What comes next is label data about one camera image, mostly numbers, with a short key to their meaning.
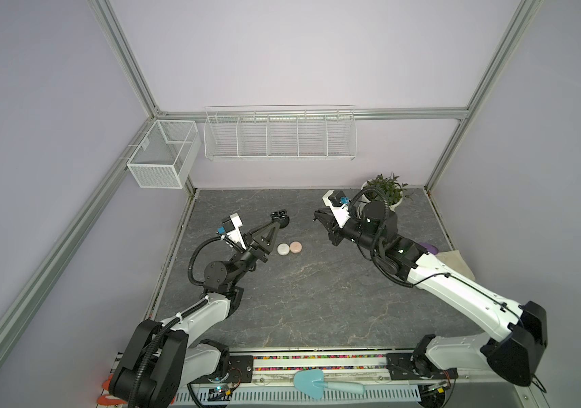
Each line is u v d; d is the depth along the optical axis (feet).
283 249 3.25
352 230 2.03
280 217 2.23
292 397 2.11
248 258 2.12
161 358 1.36
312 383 2.33
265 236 2.24
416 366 2.18
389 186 3.18
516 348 1.25
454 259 3.18
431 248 3.29
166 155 3.35
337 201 1.86
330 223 2.03
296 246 3.25
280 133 3.25
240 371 2.41
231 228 2.03
